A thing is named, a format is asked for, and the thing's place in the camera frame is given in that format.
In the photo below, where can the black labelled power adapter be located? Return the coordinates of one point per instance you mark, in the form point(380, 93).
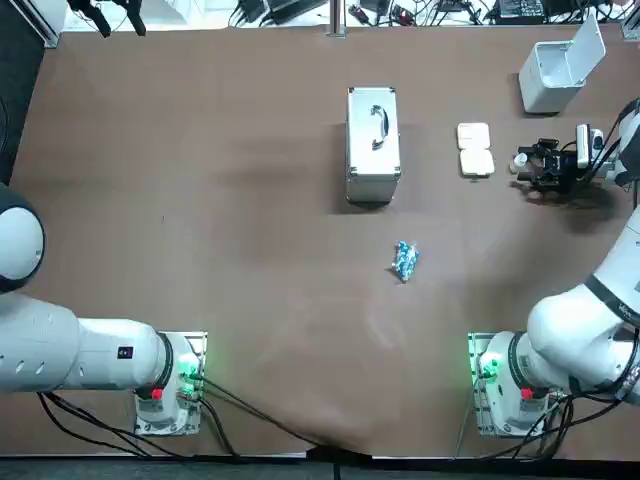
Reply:
point(520, 6)

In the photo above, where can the white bin with raised lid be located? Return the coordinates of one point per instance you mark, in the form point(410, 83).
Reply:
point(542, 95)

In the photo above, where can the black power brick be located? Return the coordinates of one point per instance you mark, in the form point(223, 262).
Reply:
point(252, 10)

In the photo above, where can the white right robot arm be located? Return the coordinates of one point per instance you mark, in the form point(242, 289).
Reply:
point(560, 325)

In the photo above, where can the small white medicine bottle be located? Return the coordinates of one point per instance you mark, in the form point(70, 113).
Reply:
point(520, 161)

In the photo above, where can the grey power brick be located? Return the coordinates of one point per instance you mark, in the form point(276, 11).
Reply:
point(297, 5)

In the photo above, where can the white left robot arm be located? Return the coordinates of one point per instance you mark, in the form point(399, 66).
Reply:
point(75, 350)

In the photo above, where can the black plug with red light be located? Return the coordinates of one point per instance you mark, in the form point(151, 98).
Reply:
point(402, 15)
point(360, 12)

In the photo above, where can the aluminium frame post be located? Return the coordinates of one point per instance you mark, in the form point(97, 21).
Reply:
point(337, 20)

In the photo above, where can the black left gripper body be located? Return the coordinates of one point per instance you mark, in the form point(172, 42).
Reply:
point(90, 4)

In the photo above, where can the aluminium first aid case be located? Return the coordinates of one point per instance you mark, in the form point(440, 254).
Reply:
point(365, 170)

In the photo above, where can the blue and white packet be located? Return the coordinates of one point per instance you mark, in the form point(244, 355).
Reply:
point(405, 260)

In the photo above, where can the white open pill box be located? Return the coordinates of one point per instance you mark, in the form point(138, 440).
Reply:
point(475, 162)

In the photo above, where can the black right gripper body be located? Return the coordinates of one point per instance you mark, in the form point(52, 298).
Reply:
point(557, 165)

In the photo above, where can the aluminium frame rail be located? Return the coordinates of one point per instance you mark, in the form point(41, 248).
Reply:
point(631, 27)
point(50, 25)

